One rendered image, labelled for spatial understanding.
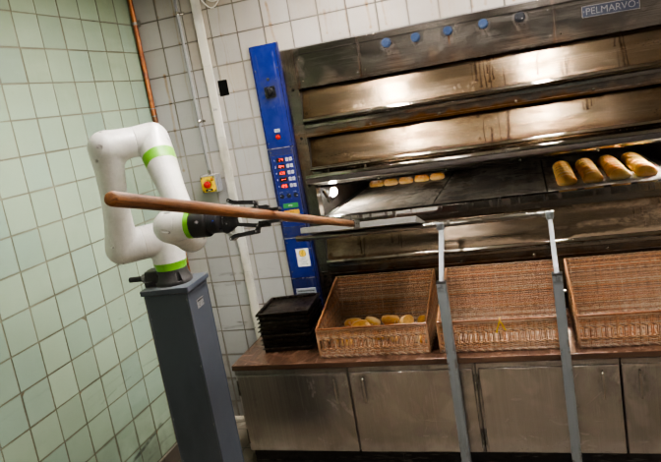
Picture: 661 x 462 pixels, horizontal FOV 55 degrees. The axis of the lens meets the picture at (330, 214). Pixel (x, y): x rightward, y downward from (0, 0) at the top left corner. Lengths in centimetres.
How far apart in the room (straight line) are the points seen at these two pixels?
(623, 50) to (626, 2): 21
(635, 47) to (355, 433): 224
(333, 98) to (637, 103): 147
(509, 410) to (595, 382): 39
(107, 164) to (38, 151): 75
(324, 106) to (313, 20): 44
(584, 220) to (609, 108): 55
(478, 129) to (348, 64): 74
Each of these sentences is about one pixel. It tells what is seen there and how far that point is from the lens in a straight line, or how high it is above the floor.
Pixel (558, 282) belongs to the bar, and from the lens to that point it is 280.
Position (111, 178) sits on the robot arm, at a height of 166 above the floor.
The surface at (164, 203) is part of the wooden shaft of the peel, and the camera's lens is 139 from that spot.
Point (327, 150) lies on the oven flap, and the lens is 343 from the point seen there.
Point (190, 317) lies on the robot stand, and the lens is 255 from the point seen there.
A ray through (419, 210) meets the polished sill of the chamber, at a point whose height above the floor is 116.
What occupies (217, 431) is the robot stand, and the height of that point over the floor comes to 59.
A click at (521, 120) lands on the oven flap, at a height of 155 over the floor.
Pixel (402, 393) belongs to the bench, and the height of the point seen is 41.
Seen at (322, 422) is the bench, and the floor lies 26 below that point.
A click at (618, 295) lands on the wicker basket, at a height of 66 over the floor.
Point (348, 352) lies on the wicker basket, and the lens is 315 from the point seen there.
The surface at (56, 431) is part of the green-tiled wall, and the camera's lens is 308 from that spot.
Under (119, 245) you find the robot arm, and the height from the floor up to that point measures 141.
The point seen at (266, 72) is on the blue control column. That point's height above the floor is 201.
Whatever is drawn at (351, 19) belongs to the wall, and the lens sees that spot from 337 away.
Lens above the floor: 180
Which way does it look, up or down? 10 degrees down
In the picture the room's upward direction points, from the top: 10 degrees counter-clockwise
